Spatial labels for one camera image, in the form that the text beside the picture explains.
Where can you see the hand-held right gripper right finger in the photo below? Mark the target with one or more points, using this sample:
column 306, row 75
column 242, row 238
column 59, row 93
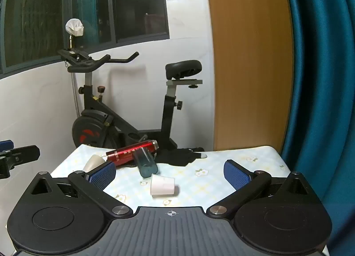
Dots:
column 236, row 175

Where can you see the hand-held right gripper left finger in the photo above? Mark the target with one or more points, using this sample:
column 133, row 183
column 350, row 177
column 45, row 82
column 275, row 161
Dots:
column 104, row 175

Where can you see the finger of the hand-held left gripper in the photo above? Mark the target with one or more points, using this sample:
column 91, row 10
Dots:
column 6, row 144
column 23, row 156

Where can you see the white cup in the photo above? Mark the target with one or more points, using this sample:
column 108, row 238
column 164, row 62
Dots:
column 162, row 185

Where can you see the beige cup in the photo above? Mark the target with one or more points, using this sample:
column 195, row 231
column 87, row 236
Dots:
column 92, row 162

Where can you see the teal transparent cup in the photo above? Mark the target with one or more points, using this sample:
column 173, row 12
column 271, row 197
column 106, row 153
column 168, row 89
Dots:
column 146, row 167

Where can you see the red metal bottle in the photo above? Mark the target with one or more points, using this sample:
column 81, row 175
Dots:
column 126, row 152

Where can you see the black cloth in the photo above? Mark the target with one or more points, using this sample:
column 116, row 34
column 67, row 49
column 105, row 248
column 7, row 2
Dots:
column 177, row 157

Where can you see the black exercise bike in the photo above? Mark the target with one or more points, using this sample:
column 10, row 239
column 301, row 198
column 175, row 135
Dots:
column 91, row 110

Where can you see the wooden panel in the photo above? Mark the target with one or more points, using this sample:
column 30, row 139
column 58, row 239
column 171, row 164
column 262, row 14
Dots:
column 249, row 64

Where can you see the dark framed window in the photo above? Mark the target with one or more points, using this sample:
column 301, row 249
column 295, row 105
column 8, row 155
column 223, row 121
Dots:
column 33, row 23

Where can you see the teal curtain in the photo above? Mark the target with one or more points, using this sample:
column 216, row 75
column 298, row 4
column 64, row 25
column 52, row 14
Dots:
column 324, row 78

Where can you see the white cloth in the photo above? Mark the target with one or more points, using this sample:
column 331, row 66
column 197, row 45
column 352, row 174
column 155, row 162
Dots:
column 75, row 27

